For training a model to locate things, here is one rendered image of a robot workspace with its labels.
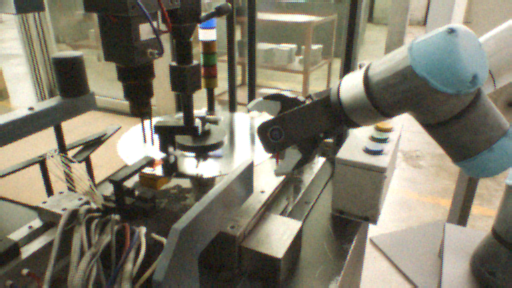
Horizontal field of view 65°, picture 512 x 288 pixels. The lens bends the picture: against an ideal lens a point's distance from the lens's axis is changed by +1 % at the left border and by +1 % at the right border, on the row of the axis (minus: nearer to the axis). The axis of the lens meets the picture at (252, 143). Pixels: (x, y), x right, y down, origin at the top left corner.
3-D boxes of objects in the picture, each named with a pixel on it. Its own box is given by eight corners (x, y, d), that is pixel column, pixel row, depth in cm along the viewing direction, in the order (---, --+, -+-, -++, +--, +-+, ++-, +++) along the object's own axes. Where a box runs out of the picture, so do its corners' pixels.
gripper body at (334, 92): (327, 139, 66) (387, 117, 56) (291, 155, 60) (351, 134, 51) (309, 96, 66) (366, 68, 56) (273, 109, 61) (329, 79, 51)
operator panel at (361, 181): (356, 163, 115) (362, 115, 109) (395, 171, 111) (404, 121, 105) (329, 213, 93) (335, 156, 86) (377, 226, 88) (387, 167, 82)
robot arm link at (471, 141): (492, 118, 55) (447, 62, 52) (543, 154, 45) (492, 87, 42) (442, 153, 58) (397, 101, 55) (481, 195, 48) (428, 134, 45)
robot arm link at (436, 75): (490, 107, 40) (443, 46, 38) (397, 135, 49) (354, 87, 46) (500, 60, 44) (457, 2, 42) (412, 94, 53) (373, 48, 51)
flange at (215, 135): (231, 146, 79) (230, 135, 78) (174, 152, 77) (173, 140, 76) (222, 125, 89) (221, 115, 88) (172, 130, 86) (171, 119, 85)
